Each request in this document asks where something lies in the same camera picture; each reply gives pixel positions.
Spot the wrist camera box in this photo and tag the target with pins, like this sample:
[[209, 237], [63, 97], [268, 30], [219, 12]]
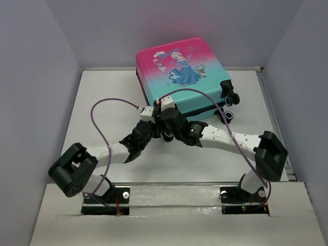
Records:
[[165, 103], [147, 114]]

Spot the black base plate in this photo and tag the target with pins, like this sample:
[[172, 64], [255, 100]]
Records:
[[116, 205], [236, 201]]

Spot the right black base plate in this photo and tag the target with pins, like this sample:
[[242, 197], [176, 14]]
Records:
[[236, 201]]

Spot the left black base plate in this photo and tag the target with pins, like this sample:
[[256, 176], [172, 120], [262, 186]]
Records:
[[116, 205]]

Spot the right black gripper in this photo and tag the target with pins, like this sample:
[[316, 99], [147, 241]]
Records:
[[163, 125]]

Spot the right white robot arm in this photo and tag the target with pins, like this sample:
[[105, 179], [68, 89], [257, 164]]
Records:
[[265, 153]]

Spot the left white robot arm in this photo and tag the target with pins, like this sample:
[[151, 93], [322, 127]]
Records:
[[73, 171]]

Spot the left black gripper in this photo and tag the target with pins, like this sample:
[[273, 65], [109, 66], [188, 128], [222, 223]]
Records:
[[156, 131]]

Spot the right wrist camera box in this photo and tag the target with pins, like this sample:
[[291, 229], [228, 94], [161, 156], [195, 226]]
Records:
[[165, 103]]

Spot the pink and teal suitcase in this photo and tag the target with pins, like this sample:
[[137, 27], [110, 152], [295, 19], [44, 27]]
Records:
[[201, 86]]

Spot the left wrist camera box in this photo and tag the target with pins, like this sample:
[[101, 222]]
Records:
[[147, 114]]

